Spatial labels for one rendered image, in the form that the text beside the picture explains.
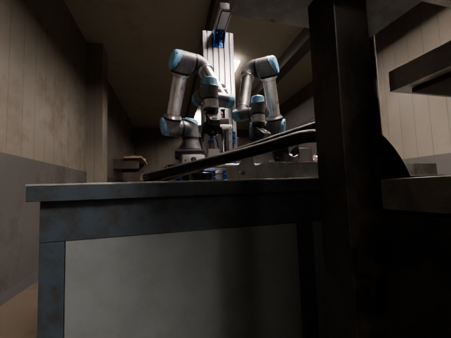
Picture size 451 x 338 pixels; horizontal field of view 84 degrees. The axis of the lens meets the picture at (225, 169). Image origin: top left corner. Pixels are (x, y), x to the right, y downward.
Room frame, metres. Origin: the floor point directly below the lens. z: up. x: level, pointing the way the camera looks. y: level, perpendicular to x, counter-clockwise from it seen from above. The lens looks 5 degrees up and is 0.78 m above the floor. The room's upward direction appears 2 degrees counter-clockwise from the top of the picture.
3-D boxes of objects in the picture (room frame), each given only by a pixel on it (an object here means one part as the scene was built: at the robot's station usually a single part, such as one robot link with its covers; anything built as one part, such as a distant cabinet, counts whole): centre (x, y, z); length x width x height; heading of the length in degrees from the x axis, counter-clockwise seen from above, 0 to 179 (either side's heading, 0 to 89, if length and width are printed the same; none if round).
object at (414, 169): (1.34, -0.97, 0.84); 0.20 x 0.15 x 0.07; 16
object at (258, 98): (1.37, -0.19, 1.23); 0.09 x 0.08 x 0.11; 157
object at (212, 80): (1.17, 0.06, 1.25); 0.09 x 0.08 x 0.11; 30
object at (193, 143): (1.73, 0.24, 1.09); 0.15 x 0.15 x 0.10
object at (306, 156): (1.11, -0.20, 0.87); 0.50 x 0.26 x 0.14; 16
